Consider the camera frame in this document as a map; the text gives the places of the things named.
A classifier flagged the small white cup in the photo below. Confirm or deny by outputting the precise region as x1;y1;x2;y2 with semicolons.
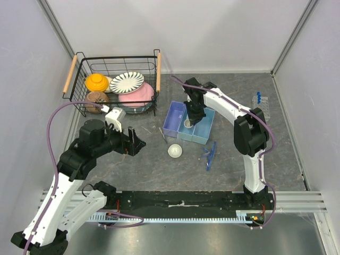
183;119;193;129

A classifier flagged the clear acrylic tube rack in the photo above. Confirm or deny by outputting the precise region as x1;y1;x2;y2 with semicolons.
252;96;270;122

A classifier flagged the light blue front bin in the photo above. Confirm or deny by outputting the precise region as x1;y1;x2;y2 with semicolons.
192;108;215;145

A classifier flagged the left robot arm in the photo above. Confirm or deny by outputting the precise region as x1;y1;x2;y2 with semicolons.
11;120;146;254

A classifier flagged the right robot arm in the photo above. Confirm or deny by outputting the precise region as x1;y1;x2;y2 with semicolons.
183;78;269;209

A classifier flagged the white dome lid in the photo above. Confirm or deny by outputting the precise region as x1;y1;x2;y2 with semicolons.
167;144;183;158

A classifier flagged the pink plate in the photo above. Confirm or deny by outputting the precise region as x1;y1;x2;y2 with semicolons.
118;82;154;108

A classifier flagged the brown ceramic bowl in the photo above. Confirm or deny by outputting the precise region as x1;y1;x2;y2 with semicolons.
85;91;109;114

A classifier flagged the cream bowl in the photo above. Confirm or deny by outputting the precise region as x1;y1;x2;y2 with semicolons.
104;76;112;93

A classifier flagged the striped white plate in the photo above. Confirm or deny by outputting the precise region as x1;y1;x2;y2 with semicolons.
110;72;145;95

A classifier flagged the yellow bowl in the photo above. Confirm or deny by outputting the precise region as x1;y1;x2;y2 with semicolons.
86;73;109;92

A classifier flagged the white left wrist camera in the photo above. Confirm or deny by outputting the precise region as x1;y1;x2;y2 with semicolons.
101;105;126;133

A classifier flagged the black wire basket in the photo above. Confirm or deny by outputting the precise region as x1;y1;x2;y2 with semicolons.
63;49;162;114

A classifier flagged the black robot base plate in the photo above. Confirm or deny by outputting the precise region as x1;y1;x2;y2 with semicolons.
104;191;274;218

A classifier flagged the light blue cable duct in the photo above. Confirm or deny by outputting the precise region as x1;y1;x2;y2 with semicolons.
87;211;265;224

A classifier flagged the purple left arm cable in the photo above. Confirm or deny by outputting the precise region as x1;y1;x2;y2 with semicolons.
22;101;107;255

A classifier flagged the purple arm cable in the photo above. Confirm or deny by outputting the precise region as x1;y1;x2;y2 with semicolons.
170;75;278;229
22;101;107;255

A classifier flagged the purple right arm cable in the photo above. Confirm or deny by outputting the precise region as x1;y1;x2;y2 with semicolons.
170;75;278;229

